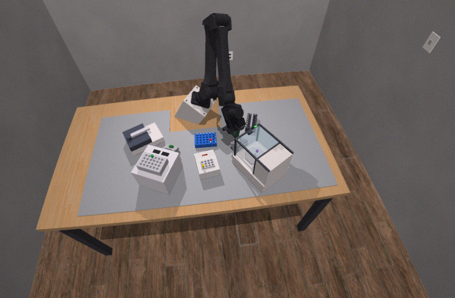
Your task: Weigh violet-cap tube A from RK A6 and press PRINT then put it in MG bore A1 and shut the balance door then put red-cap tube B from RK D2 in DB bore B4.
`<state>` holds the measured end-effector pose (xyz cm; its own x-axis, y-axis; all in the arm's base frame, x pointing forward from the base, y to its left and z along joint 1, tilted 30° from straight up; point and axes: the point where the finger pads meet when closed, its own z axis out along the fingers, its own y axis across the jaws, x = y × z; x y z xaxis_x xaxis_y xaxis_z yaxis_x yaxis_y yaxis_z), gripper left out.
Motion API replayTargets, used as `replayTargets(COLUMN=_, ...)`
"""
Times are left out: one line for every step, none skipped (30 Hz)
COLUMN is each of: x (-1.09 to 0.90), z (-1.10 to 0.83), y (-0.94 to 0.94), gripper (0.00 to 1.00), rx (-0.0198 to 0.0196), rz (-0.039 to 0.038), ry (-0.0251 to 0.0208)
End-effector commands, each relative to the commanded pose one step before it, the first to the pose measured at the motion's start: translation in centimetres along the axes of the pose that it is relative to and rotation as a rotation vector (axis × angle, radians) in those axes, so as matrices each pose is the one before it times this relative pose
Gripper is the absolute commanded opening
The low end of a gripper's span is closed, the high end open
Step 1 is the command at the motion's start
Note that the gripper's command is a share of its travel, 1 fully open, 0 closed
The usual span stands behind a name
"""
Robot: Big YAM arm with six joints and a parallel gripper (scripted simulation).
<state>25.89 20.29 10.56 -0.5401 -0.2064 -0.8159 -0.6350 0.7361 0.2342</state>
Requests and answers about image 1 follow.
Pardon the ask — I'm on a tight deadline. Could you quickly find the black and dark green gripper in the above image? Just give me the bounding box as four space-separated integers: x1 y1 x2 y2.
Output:
222 117 240 138

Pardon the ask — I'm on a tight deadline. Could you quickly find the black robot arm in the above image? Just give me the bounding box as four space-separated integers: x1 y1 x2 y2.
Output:
191 13 246 130

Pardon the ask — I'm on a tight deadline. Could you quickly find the grey bench mat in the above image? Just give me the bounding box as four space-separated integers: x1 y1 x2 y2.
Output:
78 98 338 217

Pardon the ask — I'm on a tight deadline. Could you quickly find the blue tube rack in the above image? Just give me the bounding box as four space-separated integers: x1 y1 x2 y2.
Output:
195 132 217 148

